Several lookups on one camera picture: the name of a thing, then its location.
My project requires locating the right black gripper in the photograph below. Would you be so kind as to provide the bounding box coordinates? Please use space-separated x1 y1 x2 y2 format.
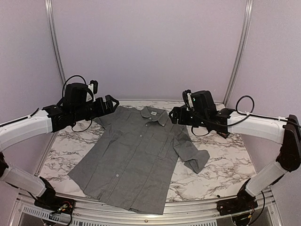
168 107 207 128

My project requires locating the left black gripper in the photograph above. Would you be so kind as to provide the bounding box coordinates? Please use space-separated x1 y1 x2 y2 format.
71 94 119 122

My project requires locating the grey button-up shirt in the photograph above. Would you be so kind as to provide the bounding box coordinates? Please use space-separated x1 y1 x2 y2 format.
68 106 210 215

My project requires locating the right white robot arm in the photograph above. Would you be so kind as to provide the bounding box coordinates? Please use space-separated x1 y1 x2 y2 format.
169 90 301 211

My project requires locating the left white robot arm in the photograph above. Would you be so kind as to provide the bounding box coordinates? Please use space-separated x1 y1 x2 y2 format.
0 80 119 210

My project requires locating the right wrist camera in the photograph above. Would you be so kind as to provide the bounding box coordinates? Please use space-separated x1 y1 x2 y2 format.
182 89 191 111

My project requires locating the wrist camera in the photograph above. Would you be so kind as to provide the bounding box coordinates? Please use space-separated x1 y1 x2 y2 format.
86 80 98 102
182 89 191 111

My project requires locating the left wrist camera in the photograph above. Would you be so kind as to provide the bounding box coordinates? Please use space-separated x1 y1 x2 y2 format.
86 80 98 102

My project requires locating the black display frame front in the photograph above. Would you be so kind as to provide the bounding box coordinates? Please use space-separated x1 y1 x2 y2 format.
216 132 229 139

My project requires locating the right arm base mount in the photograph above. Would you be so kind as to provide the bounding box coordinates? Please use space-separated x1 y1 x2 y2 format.
217 179 258 216

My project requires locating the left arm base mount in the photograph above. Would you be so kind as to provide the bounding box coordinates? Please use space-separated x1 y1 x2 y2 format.
34 177 75 214

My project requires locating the left aluminium frame post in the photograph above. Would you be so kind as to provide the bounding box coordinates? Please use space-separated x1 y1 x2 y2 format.
45 0 67 96

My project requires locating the aluminium frame post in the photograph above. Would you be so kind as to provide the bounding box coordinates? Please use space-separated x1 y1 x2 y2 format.
45 0 67 96
222 0 253 105

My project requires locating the right aluminium frame post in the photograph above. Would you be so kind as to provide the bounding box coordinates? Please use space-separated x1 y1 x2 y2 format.
222 0 253 105

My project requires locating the front aluminium rail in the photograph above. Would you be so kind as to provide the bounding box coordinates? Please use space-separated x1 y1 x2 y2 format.
9 195 283 226

